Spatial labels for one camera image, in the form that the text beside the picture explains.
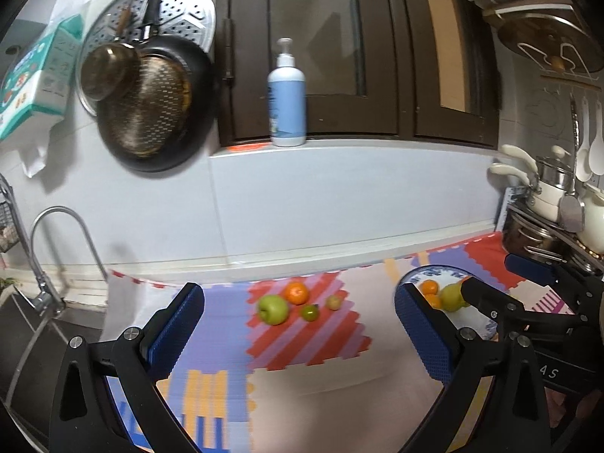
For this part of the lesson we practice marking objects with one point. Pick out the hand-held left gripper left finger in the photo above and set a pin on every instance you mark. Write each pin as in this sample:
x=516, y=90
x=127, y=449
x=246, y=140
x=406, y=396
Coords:
x=177, y=335

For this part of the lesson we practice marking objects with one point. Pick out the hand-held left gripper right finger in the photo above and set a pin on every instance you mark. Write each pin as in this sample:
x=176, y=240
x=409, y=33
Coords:
x=424, y=335

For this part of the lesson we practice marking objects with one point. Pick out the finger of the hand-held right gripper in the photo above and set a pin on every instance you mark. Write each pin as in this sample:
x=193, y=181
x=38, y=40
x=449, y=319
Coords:
x=528, y=266
x=486, y=297

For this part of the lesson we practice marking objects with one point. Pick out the orange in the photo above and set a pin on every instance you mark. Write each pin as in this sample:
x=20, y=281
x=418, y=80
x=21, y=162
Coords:
x=296, y=292
x=429, y=287
x=432, y=301

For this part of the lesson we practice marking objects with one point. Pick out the blue-rimmed white plate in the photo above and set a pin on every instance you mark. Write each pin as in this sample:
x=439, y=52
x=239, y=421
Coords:
x=439, y=271

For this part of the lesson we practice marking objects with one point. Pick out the small yellow-green fruit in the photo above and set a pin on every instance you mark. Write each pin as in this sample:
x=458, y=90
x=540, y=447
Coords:
x=335, y=302

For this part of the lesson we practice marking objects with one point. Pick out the small green apple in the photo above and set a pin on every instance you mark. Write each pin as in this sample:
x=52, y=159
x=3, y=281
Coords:
x=272, y=309

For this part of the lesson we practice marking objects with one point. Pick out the green tangerine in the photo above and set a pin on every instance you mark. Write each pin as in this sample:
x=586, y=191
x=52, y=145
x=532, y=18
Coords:
x=310, y=313

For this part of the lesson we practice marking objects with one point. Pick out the large steel pot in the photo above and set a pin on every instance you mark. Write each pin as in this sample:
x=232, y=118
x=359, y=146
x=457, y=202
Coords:
x=524, y=236

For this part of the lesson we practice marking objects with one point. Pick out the steel spatula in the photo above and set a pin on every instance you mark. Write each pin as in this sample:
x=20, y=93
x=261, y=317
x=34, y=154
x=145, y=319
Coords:
x=572, y=214

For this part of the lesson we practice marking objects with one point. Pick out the white kettle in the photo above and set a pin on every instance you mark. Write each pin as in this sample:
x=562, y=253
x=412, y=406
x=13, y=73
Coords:
x=594, y=214

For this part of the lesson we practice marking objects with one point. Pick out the steel pot with lid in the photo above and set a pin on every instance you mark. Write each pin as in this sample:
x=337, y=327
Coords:
x=552, y=170

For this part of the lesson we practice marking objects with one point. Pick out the white plastic spoon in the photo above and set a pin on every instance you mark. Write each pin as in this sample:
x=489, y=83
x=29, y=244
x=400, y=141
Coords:
x=598, y=151
x=584, y=155

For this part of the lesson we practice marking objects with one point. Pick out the colourful printed mat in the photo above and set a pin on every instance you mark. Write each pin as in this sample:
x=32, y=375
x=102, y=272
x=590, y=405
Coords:
x=302, y=387

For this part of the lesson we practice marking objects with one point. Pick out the chrome pull-down faucet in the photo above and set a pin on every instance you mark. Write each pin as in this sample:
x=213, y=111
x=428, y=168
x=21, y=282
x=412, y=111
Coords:
x=45, y=299

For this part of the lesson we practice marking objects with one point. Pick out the steel sink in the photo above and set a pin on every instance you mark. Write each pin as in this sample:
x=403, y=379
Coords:
x=28, y=363

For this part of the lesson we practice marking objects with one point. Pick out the chrome gooseneck faucet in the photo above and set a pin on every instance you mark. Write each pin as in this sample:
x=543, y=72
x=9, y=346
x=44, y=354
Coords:
x=66, y=210

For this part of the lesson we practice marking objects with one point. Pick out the black frying pan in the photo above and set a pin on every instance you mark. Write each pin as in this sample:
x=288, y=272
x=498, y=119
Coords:
x=200, y=118

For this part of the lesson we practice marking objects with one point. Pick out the white plastic bag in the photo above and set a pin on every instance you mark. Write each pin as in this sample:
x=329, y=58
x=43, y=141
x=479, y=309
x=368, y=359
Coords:
x=35, y=155

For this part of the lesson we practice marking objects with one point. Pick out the brass strainer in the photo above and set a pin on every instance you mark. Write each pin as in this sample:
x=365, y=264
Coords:
x=151, y=104

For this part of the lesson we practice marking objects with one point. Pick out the round brass lid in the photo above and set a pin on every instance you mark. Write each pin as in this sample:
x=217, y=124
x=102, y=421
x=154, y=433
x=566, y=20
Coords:
x=528, y=33

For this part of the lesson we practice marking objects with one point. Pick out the blue pump bottle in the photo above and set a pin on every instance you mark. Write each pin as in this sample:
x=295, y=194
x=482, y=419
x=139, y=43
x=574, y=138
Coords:
x=288, y=104

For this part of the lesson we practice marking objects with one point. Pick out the small copper saucepan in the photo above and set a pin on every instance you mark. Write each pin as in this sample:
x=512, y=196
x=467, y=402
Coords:
x=106, y=73

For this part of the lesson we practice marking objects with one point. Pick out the teal cardboard box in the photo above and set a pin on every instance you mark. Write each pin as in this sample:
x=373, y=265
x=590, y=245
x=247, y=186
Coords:
x=28, y=85

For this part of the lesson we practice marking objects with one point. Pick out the perforated steel steamer plate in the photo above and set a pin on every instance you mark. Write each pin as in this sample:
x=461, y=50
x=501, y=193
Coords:
x=188, y=9

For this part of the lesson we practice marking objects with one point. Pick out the dark wooden window frame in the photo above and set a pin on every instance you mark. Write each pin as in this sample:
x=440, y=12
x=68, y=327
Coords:
x=401, y=56

